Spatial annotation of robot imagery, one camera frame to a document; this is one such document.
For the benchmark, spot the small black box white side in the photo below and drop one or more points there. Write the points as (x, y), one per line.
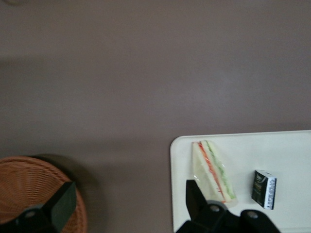
(261, 188)

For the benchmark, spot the triangle sandwich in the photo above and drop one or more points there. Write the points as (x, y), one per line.
(206, 167)

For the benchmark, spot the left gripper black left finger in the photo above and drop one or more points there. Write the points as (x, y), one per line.
(63, 206)

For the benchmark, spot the beige plastic tray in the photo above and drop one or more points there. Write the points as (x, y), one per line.
(279, 150)

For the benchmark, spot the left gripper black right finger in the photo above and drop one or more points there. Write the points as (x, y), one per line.
(198, 207)

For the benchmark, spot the round brown wicker basket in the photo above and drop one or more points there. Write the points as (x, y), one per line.
(24, 179)

